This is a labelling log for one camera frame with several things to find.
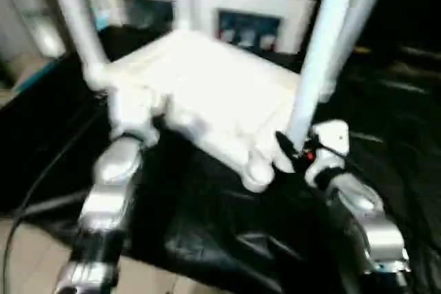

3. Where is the black work mat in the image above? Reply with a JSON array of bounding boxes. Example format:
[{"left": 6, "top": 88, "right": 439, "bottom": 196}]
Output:
[{"left": 0, "top": 25, "right": 441, "bottom": 294}]

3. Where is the teal floor mat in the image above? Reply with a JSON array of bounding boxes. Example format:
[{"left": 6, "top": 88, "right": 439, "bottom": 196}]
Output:
[{"left": 12, "top": 55, "right": 67, "bottom": 92}]

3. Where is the white plastic table top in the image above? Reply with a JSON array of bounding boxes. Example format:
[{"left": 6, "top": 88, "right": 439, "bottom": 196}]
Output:
[{"left": 85, "top": 28, "right": 311, "bottom": 194}]

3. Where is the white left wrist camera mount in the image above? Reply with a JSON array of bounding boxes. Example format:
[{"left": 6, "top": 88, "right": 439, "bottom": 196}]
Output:
[{"left": 107, "top": 90, "right": 170, "bottom": 151}]

